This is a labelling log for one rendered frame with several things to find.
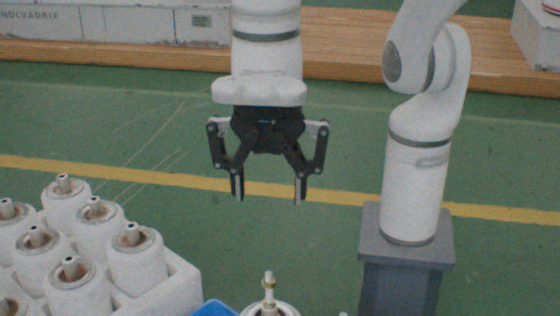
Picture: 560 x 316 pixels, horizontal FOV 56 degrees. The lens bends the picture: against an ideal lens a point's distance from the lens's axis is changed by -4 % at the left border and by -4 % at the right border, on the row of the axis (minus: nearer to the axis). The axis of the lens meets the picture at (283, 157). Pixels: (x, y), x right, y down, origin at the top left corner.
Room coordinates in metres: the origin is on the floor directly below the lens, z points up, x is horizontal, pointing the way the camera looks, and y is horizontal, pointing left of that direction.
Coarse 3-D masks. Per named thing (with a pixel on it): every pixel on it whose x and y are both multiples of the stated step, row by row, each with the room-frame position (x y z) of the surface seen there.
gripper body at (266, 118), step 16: (240, 112) 0.53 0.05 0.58; (256, 112) 0.52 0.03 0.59; (272, 112) 0.51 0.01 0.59; (288, 112) 0.52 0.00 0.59; (240, 128) 0.54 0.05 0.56; (272, 128) 0.54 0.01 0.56; (288, 128) 0.54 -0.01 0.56; (304, 128) 0.54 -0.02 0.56; (256, 144) 0.54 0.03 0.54; (272, 144) 0.54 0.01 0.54
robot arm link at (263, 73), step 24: (240, 48) 0.53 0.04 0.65; (264, 48) 0.52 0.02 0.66; (288, 48) 0.52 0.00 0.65; (240, 72) 0.52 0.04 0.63; (264, 72) 0.51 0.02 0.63; (288, 72) 0.52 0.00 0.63; (216, 96) 0.48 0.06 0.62; (240, 96) 0.48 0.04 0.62; (264, 96) 0.48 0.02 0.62; (288, 96) 0.47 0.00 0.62
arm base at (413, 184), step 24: (384, 168) 0.70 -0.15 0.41; (408, 168) 0.66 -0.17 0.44; (432, 168) 0.66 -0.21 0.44; (384, 192) 0.69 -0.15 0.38; (408, 192) 0.66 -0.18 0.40; (432, 192) 0.66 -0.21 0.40; (384, 216) 0.68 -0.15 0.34; (408, 216) 0.66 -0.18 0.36; (432, 216) 0.66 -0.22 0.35; (408, 240) 0.66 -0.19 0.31
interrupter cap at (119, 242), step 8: (120, 232) 0.75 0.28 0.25; (144, 232) 0.75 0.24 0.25; (152, 232) 0.75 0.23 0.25; (112, 240) 0.73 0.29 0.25; (120, 240) 0.73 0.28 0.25; (144, 240) 0.73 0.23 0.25; (152, 240) 0.73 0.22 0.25; (120, 248) 0.71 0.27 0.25; (128, 248) 0.71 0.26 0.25; (136, 248) 0.71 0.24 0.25; (144, 248) 0.71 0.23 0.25
